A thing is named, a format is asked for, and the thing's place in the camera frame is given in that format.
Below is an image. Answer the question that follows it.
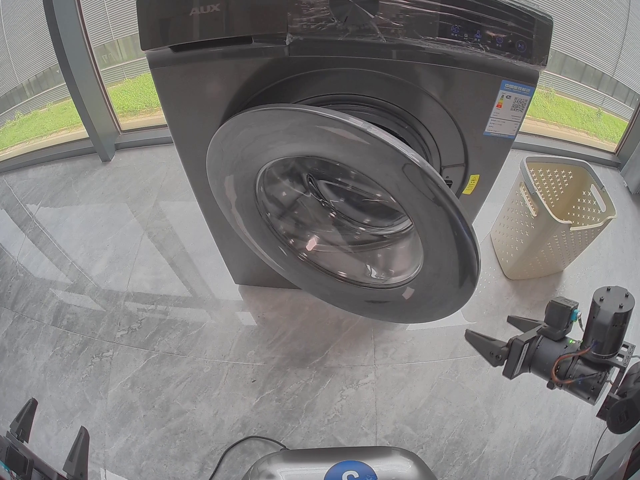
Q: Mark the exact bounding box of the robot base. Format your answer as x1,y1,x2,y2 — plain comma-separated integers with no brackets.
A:
247,445,439,480

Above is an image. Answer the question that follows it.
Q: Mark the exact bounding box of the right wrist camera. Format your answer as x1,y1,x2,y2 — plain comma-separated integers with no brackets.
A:
542,297,581,342

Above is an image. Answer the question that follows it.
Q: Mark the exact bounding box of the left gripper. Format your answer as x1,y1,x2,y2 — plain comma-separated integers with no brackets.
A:
0,396,91,480

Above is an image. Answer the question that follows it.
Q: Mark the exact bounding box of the black cable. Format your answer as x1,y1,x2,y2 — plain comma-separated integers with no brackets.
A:
212,435,292,480

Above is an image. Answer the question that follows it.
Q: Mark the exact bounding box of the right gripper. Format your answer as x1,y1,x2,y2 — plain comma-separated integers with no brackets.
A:
464,314,619,407

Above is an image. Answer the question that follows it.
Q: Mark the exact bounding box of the window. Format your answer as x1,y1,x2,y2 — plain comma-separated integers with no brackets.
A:
0,0,640,175

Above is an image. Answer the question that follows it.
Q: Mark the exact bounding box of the washing machine door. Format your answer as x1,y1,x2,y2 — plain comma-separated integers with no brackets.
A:
205,103,482,325

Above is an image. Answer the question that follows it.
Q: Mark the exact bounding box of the cream laundry basket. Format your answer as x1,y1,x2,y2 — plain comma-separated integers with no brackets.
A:
489,155,618,281

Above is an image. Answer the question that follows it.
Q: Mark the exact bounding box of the grey washing machine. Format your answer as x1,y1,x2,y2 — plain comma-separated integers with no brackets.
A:
136,0,555,289

